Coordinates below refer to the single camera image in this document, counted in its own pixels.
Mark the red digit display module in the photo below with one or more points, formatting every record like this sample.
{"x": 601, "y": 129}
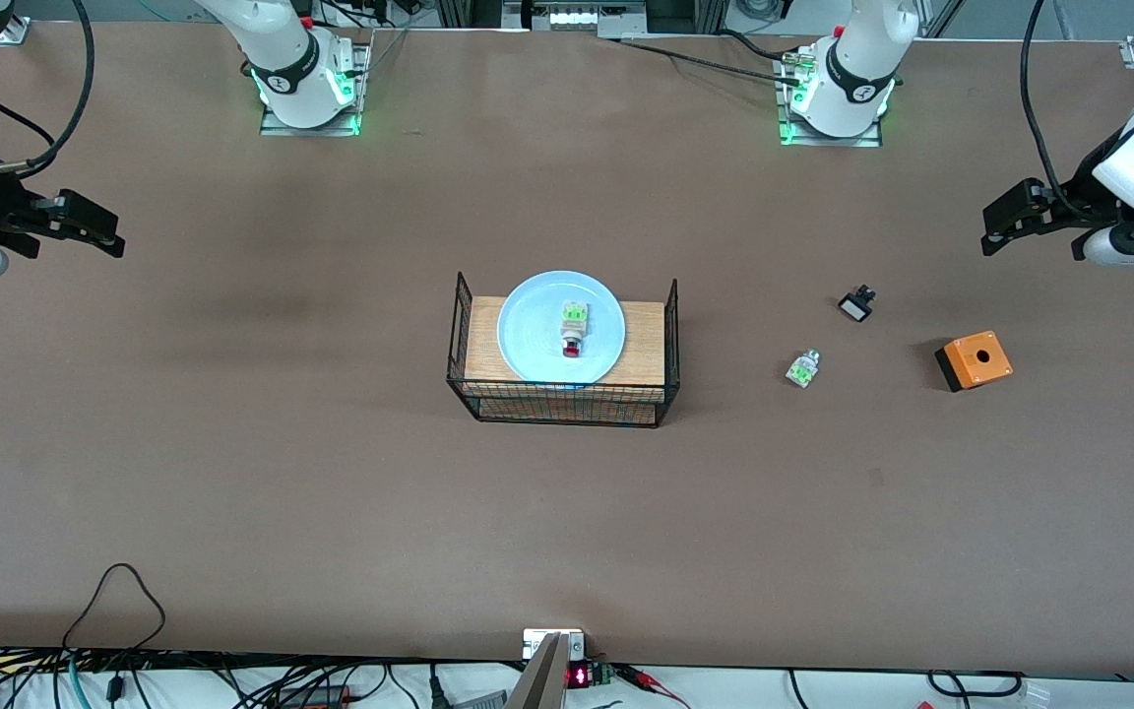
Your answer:
{"x": 587, "y": 676}

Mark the black white switch part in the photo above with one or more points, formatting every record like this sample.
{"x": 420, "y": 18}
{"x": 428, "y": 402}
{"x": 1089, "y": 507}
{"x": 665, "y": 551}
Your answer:
{"x": 856, "y": 306}

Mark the light blue round plate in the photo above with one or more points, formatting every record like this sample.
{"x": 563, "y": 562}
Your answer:
{"x": 533, "y": 335}

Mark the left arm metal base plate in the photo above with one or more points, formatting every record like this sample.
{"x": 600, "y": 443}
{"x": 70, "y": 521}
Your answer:
{"x": 877, "y": 133}

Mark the orange button enclosure box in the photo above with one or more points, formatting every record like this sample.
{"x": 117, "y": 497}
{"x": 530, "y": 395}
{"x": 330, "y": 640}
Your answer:
{"x": 976, "y": 360}

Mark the silver metal bracket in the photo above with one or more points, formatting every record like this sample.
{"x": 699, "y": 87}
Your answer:
{"x": 537, "y": 640}

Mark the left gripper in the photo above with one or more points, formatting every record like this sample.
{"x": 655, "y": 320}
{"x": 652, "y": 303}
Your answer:
{"x": 1077, "y": 193}

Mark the grey aluminium bar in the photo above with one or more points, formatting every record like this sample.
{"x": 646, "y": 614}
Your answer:
{"x": 539, "y": 679}

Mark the green contact block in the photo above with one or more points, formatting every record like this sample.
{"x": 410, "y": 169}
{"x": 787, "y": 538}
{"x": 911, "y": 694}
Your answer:
{"x": 803, "y": 369}

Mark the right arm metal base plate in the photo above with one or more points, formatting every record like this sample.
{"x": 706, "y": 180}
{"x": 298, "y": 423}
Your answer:
{"x": 362, "y": 74}

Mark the red clip lead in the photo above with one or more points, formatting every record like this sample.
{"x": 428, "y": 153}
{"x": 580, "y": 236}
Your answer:
{"x": 651, "y": 681}

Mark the black power adapter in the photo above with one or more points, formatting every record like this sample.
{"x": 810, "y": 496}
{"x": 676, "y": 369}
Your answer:
{"x": 316, "y": 695}

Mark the red push button switch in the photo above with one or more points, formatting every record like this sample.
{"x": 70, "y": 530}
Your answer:
{"x": 574, "y": 330}

